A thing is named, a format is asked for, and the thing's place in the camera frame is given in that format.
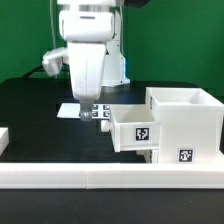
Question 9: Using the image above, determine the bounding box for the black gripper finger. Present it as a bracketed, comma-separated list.
[79, 101, 93, 122]

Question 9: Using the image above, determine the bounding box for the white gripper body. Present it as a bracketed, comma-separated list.
[67, 43, 106, 101]

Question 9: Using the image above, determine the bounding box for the black cable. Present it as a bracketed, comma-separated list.
[21, 63, 72, 80]

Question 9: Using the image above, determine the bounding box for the white marker plate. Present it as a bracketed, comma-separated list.
[57, 103, 110, 119]

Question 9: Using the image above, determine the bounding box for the white drawer cabinet box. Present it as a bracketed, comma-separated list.
[145, 87, 224, 164]

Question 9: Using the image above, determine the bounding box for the white block at left edge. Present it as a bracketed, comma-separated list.
[0, 127, 9, 155]

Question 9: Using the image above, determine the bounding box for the white U-shaped fence rail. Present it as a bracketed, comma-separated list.
[0, 154, 224, 189]

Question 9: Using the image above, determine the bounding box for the white front drawer tray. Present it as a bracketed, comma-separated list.
[136, 150, 159, 164]

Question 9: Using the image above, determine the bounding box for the white drawer tray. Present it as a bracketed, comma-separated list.
[101, 104, 161, 152]
[136, 150, 159, 164]

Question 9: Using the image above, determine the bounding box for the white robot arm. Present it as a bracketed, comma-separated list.
[57, 0, 150, 121]

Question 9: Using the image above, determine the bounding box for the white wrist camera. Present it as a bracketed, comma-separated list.
[42, 47, 69, 76]

